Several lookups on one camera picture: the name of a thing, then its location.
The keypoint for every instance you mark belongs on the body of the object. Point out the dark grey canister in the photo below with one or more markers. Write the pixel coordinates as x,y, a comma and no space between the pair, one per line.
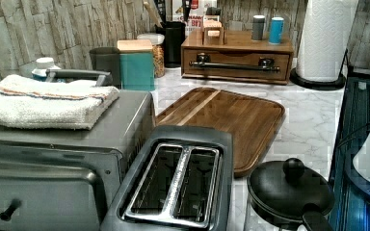
107,59

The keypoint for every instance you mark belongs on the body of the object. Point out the wooden drawer cabinet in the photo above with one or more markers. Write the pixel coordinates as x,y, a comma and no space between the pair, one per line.
240,40

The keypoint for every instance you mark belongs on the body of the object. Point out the glass jar with white lid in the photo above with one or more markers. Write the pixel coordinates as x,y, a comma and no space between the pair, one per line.
157,41

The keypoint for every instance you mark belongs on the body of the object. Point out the teal canister with wooden lid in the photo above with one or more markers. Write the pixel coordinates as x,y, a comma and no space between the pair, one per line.
136,64

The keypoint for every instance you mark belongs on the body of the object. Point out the blue shaker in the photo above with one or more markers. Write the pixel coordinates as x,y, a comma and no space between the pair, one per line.
276,28

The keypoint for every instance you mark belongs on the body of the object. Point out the wooden spoon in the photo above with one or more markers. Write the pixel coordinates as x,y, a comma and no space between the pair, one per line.
152,14

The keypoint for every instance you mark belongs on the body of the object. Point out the black utensil holder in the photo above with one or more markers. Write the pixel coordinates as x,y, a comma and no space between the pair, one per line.
174,33

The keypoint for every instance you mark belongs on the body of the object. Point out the white bottle with blue label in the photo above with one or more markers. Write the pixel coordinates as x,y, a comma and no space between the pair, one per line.
42,64

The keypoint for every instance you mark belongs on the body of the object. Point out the white folded towel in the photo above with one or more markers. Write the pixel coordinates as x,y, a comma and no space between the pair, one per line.
29,104

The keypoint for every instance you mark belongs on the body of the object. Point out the small wooden holder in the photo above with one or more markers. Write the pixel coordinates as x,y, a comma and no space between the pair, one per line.
212,30

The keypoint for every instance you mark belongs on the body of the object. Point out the wooden cutting board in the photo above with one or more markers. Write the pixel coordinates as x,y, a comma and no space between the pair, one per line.
253,122

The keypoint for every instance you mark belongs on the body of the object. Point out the white paper towel roll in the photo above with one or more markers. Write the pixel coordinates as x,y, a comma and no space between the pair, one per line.
326,31

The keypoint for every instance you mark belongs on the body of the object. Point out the grey two-slot toaster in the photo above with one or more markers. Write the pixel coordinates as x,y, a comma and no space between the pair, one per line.
180,181

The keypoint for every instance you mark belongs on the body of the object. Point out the black paper towel holder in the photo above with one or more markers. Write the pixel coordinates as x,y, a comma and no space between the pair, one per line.
337,84

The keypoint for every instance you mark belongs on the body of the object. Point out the grey shaker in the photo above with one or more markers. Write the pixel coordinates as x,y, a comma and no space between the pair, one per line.
258,27

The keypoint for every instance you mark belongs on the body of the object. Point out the red white box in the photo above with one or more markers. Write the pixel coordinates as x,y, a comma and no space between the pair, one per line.
197,12

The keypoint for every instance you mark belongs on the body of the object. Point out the black pot lid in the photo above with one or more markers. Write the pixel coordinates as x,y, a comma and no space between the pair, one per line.
288,194

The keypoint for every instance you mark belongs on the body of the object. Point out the silver toaster oven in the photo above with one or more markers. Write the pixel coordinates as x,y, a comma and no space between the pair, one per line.
66,179

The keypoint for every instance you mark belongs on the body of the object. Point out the wooden drawer with black handle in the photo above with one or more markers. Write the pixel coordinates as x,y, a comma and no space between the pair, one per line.
242,65

